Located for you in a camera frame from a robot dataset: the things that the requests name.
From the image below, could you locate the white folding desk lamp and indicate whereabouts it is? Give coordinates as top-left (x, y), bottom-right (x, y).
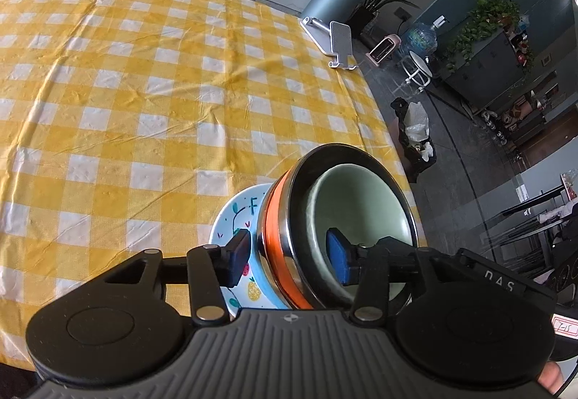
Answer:
top-left (300, 16), bottom-right (361, 71)

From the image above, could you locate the black trash bag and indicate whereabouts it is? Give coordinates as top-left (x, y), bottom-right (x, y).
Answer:
top-left (391, 97), bottom-right (437, 165)

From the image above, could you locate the pink space heater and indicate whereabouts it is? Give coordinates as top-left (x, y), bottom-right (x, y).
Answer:
top-left (368, 33), bottom-right (402, 65)

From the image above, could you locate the orange steel bowl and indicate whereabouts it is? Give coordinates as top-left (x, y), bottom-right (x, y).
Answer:
top-left (256, 143), bottom-right (420, 310)

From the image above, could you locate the grey cabinet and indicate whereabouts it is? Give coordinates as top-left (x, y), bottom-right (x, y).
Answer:
top-left (440, 26), bottom-right (539, 111)

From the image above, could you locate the blue water bottle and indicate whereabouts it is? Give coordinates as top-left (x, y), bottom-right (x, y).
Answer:
top-left (403, 22), bottom-right (438, 55)

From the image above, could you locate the person's right hand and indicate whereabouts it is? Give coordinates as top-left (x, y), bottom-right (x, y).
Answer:
top-left (536, 360), bottom-right (564, 395)

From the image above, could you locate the blue fruit-print plate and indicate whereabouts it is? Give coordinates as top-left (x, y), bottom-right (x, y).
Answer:
top-left (208, 183), bottom-right (290, 319)

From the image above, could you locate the trailing pothos plant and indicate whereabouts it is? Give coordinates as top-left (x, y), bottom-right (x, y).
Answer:
top-left (445, 0), bottom-right (534, 75)

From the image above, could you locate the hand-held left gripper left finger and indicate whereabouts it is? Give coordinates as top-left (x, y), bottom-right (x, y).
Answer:
top-left (105, 228), bottom-right (252, 327)

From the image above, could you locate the green ceramic bowl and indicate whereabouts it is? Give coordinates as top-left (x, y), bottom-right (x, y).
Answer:
top-left (305, 163), bottom-right (413, 307)

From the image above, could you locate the yellow checked tablecloth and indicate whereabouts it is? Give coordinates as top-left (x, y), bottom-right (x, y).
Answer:
top-left (0, 0), bottom-right (427, 375)

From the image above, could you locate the white round stool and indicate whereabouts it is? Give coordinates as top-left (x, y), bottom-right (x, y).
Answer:
top-left (397, 50), bottom-right (433, 95)

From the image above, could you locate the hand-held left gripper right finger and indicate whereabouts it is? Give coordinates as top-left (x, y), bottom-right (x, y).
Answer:
top-left (326, 227), bottom-right (454, 325)

